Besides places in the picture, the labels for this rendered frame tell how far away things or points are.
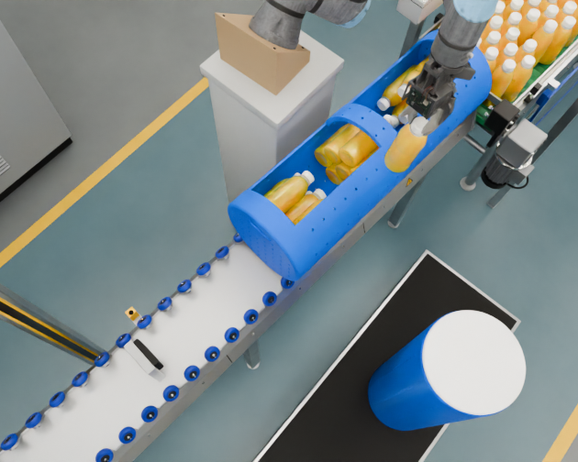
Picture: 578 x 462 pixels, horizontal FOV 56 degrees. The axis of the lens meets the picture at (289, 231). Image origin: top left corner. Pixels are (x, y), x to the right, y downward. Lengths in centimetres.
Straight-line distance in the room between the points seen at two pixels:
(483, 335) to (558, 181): 173
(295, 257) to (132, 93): 200
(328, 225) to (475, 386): 57
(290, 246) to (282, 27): 61
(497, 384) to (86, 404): 111
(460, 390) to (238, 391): 122
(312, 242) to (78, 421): 80
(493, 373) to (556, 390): 125
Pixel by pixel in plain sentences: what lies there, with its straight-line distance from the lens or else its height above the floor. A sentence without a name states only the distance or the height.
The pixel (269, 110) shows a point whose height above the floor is 115.
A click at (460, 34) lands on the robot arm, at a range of 106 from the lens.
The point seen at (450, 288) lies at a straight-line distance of 258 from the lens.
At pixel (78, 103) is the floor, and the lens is 325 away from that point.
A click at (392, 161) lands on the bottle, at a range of 138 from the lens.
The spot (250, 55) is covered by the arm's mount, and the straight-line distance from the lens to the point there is 163.
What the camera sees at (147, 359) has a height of 108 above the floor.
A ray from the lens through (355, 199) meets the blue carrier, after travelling 148.
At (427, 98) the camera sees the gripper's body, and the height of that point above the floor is 162.
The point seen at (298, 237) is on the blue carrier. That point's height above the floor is 120.
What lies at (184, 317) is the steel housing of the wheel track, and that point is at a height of 93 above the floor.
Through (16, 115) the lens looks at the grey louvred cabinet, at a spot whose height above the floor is 44.
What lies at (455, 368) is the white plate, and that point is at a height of 104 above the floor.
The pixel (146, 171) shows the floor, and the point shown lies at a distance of 292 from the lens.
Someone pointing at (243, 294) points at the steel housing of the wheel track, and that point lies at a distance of 163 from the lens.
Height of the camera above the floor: 249
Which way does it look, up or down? 67 degrees down
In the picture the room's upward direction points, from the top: 5 degrees clockwise
